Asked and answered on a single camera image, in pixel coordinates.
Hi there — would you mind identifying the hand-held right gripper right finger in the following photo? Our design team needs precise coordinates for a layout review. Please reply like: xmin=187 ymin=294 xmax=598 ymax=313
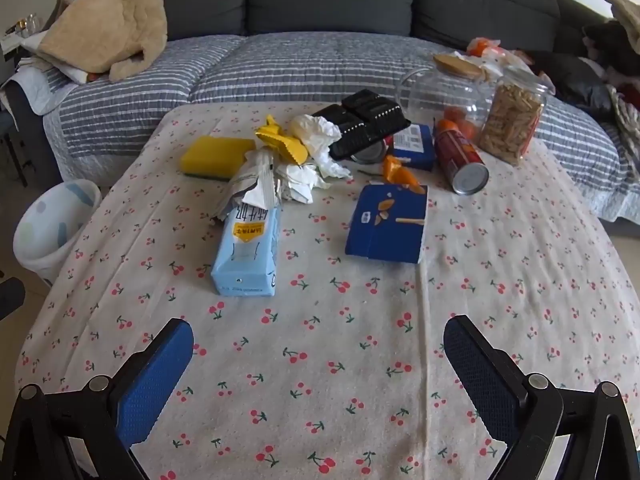
xmin=443 ymin=314 xmax=640 ymax=480

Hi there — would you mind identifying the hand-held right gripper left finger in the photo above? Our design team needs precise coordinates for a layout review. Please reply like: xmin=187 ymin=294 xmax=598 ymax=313
xmin=0 ymin=317 xmax=195 ymax=480

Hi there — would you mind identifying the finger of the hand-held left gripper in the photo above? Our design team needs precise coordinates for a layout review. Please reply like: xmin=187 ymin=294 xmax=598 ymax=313
xmin=0 ymin=277 xmax=27 ymax=322

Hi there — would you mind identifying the white plastic bin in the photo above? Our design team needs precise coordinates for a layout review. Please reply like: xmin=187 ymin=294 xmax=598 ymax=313
xmin=12 ymin=179 xmax=103 ymax=287

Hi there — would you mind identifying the light blue milk carton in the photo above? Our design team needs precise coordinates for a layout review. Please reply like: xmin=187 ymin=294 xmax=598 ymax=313
xmin=210 ymin=200 xmax=282 ymax=297

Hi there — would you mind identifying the large blue cardboard box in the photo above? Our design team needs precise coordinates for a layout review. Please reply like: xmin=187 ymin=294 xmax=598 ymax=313
xmin=345 ymin=184 xmax=431 ymax=265

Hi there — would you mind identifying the silver printed wrapper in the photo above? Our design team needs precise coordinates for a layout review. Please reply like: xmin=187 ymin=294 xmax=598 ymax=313
xmin=210 ymin=149 xmax=283 ymax=222

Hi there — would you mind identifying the yellow sponge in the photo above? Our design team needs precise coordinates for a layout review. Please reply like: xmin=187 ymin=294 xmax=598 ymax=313
xmin=181 ymin=136 xmax=256 ymax=181

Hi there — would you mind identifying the yellow foil wrapper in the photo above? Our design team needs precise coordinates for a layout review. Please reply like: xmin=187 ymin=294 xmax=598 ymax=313
xmin=255 ymin=115 xmax=310 ymax=166

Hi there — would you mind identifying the black plastic tray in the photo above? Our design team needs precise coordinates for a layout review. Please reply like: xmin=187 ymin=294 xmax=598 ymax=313
xmin=311 ymin=89 xmax=412 ymax=161

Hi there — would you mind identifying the cherry print tablecloth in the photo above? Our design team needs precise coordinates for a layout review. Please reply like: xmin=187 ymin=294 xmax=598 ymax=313
xmin=15 ymin=100 xmax=640 ymax=480

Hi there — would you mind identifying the white quilted cloth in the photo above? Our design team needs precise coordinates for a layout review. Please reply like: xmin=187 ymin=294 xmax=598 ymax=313
xmin=0 ymin=55 xmax=68 ymax=117

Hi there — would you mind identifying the orange peel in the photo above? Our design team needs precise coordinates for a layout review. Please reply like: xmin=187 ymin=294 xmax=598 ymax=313
xmin=381 ymin=155 xmax=426 ymax=195

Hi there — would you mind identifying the white folded cloth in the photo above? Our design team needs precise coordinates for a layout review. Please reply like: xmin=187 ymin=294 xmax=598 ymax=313
xmin=19 ymin=30 xmax=108 ymax=85

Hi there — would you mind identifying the small blue cardboard box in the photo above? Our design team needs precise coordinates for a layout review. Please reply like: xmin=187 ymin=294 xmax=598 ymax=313
xmin=390 ymin=124 xmax=436 ymax=171

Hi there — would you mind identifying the white crumpled paper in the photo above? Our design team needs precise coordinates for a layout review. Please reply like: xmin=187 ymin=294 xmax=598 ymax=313
xmin=275 ymin=160 xmax=331 ymax=205

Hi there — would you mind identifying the clear jar of snack sticks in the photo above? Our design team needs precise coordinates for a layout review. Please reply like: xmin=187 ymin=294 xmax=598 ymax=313
xmin=477 ymin=66 xmax=548 ymax=166

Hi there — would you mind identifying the clear glass cup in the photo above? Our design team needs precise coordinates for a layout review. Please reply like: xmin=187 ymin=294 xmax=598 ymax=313
xmin=17 ymin=12 xmax=42 ymax=37

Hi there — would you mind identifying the glass jar with wooden lid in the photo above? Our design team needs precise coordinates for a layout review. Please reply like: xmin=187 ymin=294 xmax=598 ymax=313
xmin=397 ymin=52 xmax=493 ymax=133

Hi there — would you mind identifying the beige plush blanket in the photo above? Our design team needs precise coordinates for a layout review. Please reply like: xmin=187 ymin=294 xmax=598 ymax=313
xmin=37 ymin=0 xmax=168 ymax=84

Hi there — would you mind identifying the white crumpled tissue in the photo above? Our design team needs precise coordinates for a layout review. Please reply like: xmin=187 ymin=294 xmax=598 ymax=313
xmin=290 ymin=114 xmax=353 ymax=181

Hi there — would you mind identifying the dark clothes pile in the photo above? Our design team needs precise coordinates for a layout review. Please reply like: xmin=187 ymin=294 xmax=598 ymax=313
xmin=525 ymin=20 xmax=640 ymax=117

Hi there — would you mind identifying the orange and white plastic bag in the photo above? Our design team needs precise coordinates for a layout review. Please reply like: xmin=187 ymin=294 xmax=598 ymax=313
xmin=466 ymin=36 xmax=533 ymax=81

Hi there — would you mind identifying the beige cloth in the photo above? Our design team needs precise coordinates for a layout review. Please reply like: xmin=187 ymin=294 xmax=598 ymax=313
xmin=602 ymin=0 xmax=640 ymax=53

